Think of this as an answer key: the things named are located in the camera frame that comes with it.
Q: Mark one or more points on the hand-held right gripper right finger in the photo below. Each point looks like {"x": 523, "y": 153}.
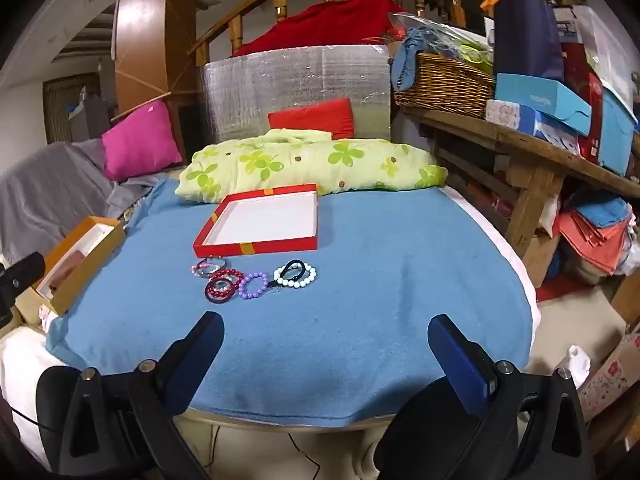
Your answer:
{"x": 457, "y": 360}

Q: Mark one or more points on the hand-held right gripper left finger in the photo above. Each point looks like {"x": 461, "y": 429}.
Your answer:
{"x": 200, "y": 355}

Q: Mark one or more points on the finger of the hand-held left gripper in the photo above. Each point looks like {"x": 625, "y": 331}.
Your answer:
{"x": 22, "y": 269}

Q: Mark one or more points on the dark red bangle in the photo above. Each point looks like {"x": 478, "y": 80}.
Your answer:
{"x": 207, "y": 294}

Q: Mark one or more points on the red shallow box tray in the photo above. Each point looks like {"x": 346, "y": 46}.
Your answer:
{"x": 265, "y": 220}

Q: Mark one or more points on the orange cardboard box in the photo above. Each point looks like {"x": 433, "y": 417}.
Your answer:
{"x": 95, "y": 265}

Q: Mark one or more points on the grey cloth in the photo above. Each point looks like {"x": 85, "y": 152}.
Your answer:
{"x": 45, "y": 195}

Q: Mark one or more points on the white sheet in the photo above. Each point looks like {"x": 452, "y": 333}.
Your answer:
{"x": 25, "y": 360}

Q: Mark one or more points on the white sock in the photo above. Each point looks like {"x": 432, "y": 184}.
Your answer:
{"x": 575, "y": 362}

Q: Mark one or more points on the blue blanket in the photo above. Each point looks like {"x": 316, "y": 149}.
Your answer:
{"x": 350, "y": 310}

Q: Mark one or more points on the floral cardboard box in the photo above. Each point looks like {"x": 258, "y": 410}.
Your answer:
{"x": 610, "y": 375}

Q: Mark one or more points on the woven screen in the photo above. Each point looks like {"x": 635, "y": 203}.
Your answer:
{"x": 65, "y": 105}

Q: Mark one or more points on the pink pillow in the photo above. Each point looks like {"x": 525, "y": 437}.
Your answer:
{"x": 140, "y": 145}

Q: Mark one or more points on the stack of coral folded cloths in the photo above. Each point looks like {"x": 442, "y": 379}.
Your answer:
{"x": 595, "y": 240}

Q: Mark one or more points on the wooden bench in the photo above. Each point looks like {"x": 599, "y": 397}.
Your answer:
{"x": 535, "y": 180}

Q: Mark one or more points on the green floral pillow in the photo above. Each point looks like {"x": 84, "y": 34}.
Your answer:
{"x": 350, "y": 165}

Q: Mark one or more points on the white patterned box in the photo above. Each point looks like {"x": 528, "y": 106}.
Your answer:
{"x": 510, "y": 115}

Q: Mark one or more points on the red cushion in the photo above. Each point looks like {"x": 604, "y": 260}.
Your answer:
{"x": 315, "y": 117}

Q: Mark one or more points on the wicker basket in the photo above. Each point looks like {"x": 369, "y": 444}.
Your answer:
{"x": 440, "y": 85}

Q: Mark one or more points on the blue storage box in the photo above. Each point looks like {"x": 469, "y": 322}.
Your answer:
{"x": 617, "y": 135}

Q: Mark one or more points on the brown curved panel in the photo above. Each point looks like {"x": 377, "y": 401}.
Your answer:
{"x": 145, "y": 20}

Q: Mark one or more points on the light blue cardboard box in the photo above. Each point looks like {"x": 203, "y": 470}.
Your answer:
{"x": 540, "y": 92}

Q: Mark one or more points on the red box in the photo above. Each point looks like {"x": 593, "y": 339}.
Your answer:
{"x": 587, "y": 105}

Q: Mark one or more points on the silver foil board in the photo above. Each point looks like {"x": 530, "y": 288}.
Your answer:
{"x": 300, "y": 75}

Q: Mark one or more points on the blue cloth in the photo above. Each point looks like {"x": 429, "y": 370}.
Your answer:
{"x": 407, "y": 60}

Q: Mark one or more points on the clear plastic bag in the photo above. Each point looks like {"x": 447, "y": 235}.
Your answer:
{"x": 450, "y": 35}

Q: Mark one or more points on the navy bag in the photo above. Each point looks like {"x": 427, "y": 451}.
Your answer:
{"x": 525, "y": 35}

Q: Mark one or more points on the clear plastic box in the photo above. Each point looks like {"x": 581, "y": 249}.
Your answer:
{"x": 600, "y": 45}

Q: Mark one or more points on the red cloth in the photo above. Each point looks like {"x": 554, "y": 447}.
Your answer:
{"x": 325, "y": 25}

